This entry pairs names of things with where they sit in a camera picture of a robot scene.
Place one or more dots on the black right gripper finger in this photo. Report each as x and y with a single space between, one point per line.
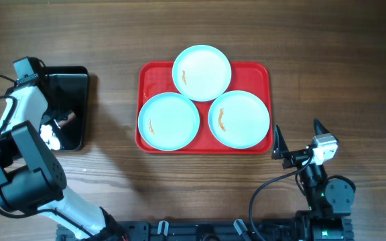
319 128
278 142

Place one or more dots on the black water basin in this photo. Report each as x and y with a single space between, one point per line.
68 86

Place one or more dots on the light blue plate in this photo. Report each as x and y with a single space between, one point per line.
239 119
168 121
201 73

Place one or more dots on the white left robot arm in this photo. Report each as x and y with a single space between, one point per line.
32 181

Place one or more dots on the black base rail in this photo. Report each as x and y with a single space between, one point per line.
281 229

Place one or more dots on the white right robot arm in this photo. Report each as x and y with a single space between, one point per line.
329 197

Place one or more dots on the orange sponge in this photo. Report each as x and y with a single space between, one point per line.
66 118

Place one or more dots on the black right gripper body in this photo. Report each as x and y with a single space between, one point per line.
298 157

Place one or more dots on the red plastic tray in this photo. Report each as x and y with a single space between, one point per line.
156 78

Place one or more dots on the light blue plate back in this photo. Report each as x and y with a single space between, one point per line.
201 73

